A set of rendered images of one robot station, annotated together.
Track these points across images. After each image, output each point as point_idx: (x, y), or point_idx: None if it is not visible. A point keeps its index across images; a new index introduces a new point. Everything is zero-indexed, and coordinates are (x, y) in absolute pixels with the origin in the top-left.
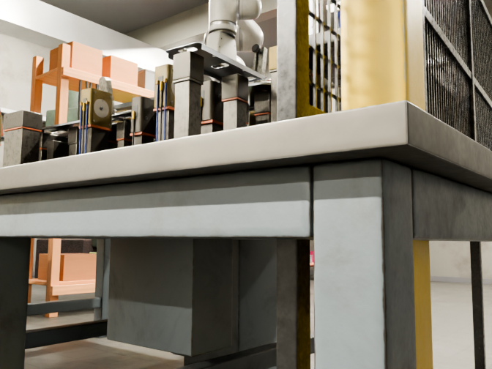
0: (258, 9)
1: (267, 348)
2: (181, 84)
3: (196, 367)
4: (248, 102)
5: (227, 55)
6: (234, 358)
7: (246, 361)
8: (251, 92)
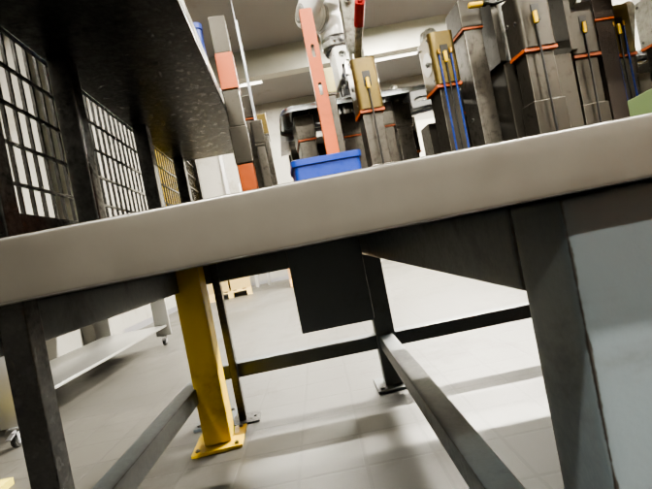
0: (298, 24)
1: (444, 419)
2: None
3: (410, 372)
4: (345, 105)
5: (334, 77)
6: (419, 391)
7: (423, 405)
8: (317, 119)
